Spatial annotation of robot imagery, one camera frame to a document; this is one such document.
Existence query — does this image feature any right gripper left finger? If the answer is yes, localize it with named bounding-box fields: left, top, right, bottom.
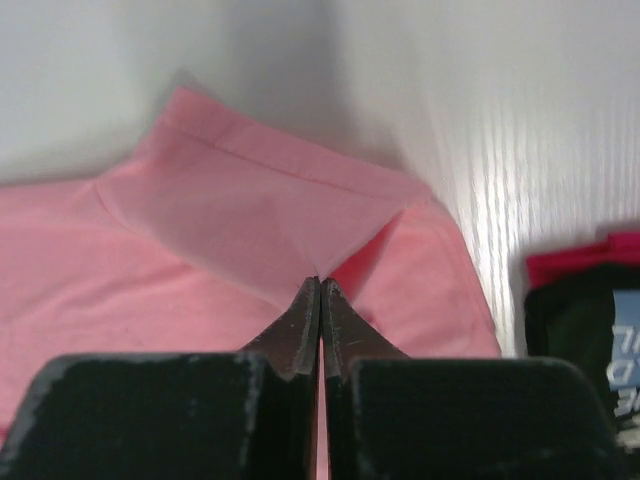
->
left=1, top=278, right=320, bottom=479

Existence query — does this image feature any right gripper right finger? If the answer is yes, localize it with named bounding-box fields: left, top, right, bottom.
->
left=321, top=279, right=629, bottom=479

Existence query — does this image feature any pink t-shirt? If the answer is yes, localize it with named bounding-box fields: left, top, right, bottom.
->
left=1, top=89, right=501, bottom=453

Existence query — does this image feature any black printed folded t-shirt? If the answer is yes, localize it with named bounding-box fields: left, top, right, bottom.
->
left=524, top=263, right=639, bottom=461

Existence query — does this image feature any red folded t-shirt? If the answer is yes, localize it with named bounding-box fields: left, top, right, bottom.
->
left=525, top=230, right=639, bottom=288

